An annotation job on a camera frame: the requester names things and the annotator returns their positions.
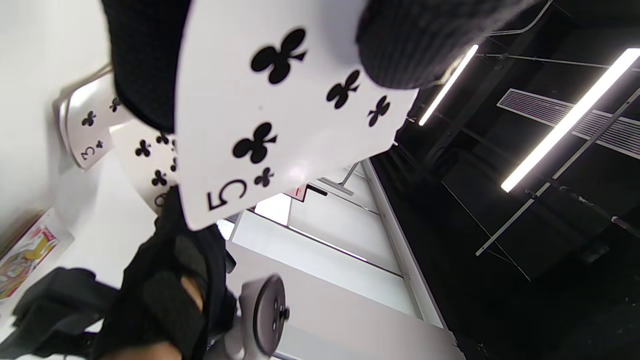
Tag person's right hand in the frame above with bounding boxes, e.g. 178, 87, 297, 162
92, 187, 238, 360

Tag person's left hand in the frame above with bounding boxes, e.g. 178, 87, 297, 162
100, 0, 531, 133

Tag pile of face-up clubs cards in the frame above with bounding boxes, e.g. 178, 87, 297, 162
52, 64, 133, 172

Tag black clubs playing card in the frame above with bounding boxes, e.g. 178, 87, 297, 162
109, 121, 179, 217

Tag hearts face playing card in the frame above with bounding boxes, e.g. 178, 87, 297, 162
0, 207, 76, 303

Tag stack of red-backed playing cards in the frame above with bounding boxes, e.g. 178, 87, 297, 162
174, 0, 420, 232

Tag person's right forearm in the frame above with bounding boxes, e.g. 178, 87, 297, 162
100, 340, 183, 360

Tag long ceiling light strip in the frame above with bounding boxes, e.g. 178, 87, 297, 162
501, 47, 640, 193
419, 44, 480, 127

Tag white ceiling air vent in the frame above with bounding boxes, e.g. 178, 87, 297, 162
496, 87, 640, 161

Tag red wall poster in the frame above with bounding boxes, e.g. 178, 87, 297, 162
282, 183, 328, 203

